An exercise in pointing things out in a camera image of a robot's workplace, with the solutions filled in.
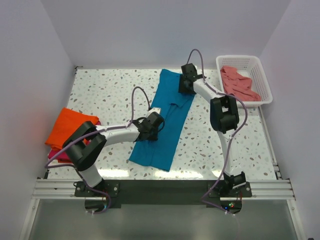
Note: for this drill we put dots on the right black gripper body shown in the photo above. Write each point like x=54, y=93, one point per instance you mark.
x=182, y=87

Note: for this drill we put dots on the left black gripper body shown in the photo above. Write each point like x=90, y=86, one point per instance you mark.
x=153, y=135

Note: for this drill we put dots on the blue t shirt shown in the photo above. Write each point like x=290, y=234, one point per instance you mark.
x=174, y=109

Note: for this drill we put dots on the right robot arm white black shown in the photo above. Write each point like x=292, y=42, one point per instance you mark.
x=224, y=119

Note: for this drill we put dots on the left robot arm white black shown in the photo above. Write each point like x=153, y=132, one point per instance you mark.
x=114, y=135

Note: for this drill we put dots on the salmon pink t shirt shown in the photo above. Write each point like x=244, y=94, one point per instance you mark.
x=238, y=85

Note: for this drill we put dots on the orange folded t shirt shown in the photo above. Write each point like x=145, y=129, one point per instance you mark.
x=66, y=124

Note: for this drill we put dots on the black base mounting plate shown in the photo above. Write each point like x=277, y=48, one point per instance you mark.
x=115, y=193

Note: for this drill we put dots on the magenta folded t shirt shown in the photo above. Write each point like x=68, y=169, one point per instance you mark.
x=56, y=156

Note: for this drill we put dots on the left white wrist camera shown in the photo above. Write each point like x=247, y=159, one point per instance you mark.
x=155, y=110

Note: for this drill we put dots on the aluminium rail frame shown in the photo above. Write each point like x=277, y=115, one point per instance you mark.
x=64, y=189

